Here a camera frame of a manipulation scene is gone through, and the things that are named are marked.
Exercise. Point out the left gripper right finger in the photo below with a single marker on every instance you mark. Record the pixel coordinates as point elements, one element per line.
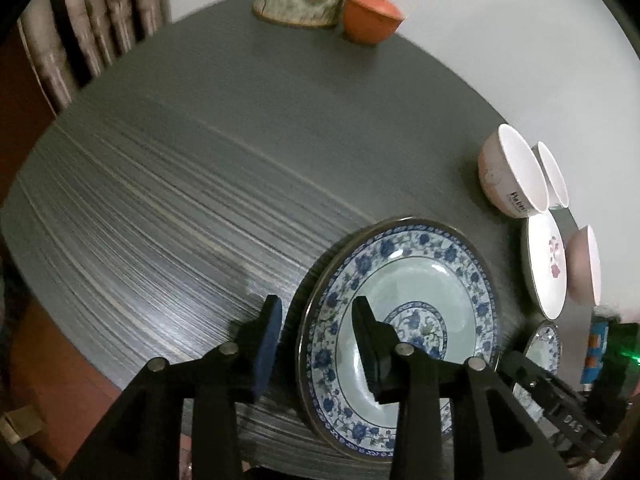
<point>494,438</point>

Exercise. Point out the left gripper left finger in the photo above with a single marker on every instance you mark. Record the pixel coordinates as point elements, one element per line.
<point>139,435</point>

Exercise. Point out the small blue floral plate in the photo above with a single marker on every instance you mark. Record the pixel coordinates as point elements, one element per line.
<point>544,348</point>

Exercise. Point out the pink bowl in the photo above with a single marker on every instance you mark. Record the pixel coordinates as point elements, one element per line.
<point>584,282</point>

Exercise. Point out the white plate pink flowers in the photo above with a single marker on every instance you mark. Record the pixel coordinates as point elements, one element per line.
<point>544,264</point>

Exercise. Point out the large blue floral plate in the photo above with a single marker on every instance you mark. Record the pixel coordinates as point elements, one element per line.
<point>424,279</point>

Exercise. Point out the white bowl blue print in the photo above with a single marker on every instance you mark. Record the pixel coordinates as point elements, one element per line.
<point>557,188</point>

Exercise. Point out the white Rabbit bowl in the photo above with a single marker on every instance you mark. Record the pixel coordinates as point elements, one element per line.
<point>510,175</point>

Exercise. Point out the blue box orange labels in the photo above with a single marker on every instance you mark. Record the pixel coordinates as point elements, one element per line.
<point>596,347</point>

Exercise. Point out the beige patterned curtain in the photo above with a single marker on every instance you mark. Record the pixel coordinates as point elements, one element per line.
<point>70,43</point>

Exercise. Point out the orange lidded teacup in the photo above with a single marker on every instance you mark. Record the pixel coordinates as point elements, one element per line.
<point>370,22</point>

